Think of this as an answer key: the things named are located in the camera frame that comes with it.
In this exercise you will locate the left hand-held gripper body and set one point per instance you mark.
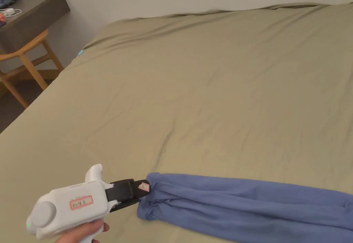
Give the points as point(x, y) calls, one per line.
point(63, 207)

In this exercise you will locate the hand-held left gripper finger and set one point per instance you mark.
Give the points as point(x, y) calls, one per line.
point(122, 190)
point(124, 205)

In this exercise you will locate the blue garment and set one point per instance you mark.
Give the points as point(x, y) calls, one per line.
point(220, 198)

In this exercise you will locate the person's left hand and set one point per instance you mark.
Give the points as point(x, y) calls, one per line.
point(80, 233)

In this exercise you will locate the bed with beige sheet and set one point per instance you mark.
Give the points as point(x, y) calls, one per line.
point(193, 102)

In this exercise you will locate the dark brown desk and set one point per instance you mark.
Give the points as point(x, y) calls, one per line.
point(35, 11)

